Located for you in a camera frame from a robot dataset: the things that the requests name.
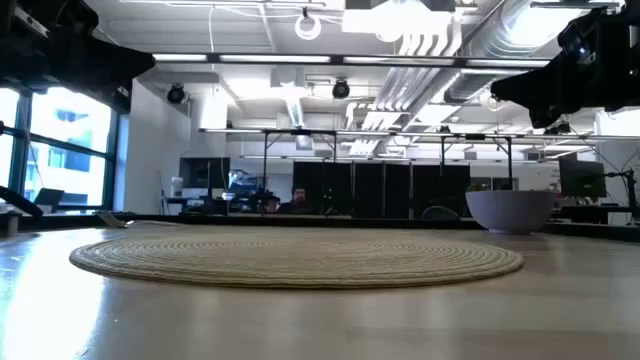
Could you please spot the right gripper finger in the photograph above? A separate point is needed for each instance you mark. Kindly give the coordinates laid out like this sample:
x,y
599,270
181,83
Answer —
x,y
530,90
545,117

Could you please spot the black computer monitor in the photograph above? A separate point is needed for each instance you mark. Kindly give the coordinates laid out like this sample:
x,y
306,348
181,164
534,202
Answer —
x,y
200,172
582,177

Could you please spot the black metal rack frame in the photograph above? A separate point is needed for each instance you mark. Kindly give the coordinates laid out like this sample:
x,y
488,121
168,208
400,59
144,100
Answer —
x,y
300,132
475,136

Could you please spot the black partition wall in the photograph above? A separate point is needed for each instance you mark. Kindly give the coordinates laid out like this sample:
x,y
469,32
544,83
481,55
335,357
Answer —
x,y
380,190

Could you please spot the black aluminium table frame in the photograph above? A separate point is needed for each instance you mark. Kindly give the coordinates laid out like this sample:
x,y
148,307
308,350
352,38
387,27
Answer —
x,y
300,220

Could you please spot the black round ceiling device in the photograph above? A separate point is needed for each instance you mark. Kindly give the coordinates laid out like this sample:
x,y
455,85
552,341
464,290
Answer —
x,y
176,94
341,89

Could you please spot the black office chair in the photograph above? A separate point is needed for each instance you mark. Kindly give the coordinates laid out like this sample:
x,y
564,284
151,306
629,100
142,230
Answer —
x,y
440,214

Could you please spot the large glass window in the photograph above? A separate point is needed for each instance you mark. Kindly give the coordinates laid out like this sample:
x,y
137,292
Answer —
x,y
70,125

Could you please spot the person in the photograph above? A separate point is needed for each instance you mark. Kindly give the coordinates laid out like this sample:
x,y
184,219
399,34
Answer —
x,y
299,197

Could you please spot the silver ventilation duct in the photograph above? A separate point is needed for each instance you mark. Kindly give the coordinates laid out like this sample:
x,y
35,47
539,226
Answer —
x,y
505,35

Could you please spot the overhead light bar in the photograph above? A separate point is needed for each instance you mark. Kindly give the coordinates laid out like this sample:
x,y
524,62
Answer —
x,y
275,58

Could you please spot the round woven straw placemat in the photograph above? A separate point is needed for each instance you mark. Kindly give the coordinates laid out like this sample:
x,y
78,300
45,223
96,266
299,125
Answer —
x,y
300,260

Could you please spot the white canister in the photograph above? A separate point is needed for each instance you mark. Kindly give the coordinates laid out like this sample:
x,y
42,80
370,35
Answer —
x,y
177,187

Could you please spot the open laptop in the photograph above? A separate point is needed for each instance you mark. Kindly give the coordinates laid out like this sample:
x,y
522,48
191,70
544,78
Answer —
x,y
49,196

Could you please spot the light purple bowl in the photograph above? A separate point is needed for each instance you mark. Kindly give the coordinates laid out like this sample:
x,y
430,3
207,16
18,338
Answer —
x,y
510,212

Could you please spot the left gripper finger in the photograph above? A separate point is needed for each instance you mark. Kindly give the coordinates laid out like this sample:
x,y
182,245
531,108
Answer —
x,y
125,62

